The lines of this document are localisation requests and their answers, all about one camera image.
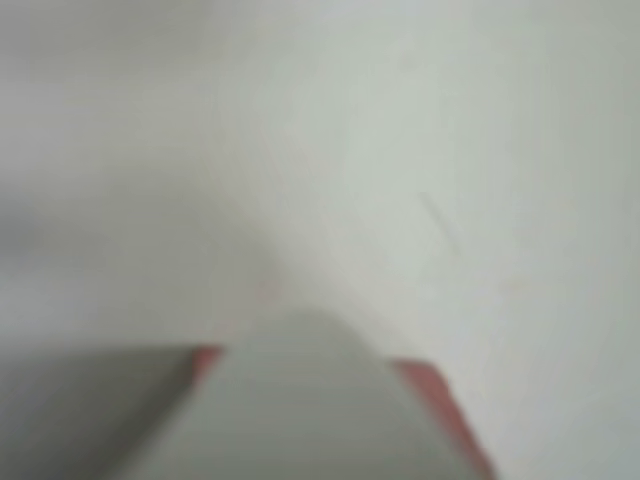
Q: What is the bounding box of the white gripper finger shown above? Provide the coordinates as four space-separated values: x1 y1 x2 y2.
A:
119 305 481 480

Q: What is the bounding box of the pink foam block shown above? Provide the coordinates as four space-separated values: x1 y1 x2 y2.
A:
191 343 501 480

